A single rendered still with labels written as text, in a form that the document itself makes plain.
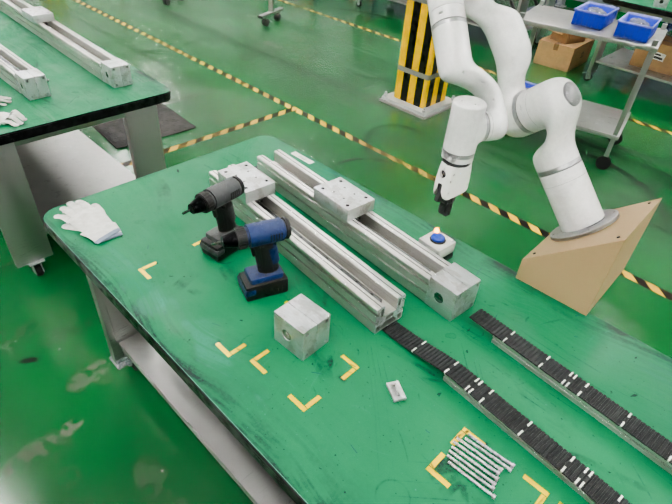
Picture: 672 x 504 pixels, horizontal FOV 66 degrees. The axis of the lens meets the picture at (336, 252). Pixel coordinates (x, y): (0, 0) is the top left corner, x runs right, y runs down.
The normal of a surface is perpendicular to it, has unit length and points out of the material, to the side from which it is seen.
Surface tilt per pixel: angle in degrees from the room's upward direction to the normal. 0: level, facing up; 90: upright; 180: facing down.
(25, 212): 90
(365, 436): 0
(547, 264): 90
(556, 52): 89
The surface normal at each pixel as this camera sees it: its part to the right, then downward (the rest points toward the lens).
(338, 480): 0.07, -0.78
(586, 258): -0.69, 0.42
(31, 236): 0.70, 0.48
